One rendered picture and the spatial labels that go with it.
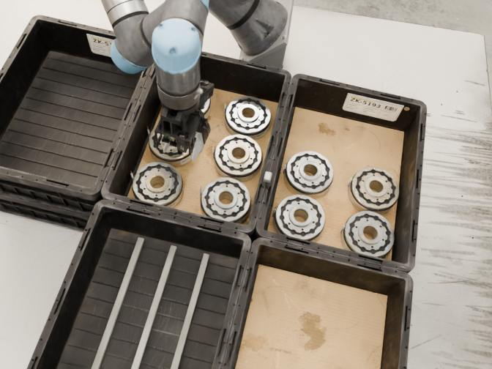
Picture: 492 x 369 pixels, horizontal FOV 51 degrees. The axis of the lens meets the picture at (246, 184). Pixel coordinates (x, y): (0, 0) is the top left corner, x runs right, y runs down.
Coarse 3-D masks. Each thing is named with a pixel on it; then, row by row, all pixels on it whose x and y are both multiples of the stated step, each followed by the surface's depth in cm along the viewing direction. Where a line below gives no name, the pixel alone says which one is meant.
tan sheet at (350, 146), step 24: (312, 120) 120; (336, 120) 120; (288, 144) 116; (312, 144) 117; (336, 144) 117; (360, 144) 118; (384, 144) 118; (336, 168) 114; (360, 168) 115; (384, 168) 115; (288, 192) 111; (336, 192) 112; (336, 216) 109; (384, 216) 110; (336, 240) 106
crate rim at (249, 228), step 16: (240, 64) 113; (256, 64) 114; (288, 80) 112; (144, 96) 108; (128, 128) 104; (272, 128) 106; (272, 144) 104; (112, 176) 98; (256, 192) 99; (144, 208) 96; (160, 208) 96; (256, 208) 97; (224, 224) 95; (240, 224) 96
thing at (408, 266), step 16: (304, 80) 113; (320, 80) 113; (288, 96) 110; (384, 96) 112; (400, 96) 112; (288, 112) 108; (272, 160) 102; (416, 160) 105; (272, 176) 101; (416, 176) 103; (416, 192) 101; (416, 208) 100; (256, 224) 96; (416, 224) 99; (288, 240) 95; (304, 240) 95; (416, 240) 96; (352, 256) 94; (368, 256) 94
